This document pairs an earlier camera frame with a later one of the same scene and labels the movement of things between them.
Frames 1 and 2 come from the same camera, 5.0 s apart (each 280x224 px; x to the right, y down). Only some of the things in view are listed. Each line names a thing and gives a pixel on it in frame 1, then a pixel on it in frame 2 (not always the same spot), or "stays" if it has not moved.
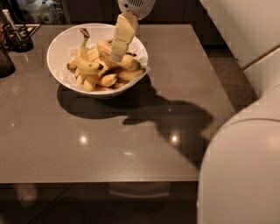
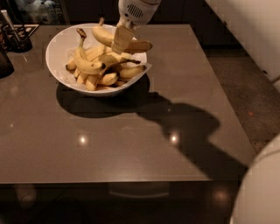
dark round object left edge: [7, 67] stays
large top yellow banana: [105, 47] to [106, 36]
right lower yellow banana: [129, 74] stays
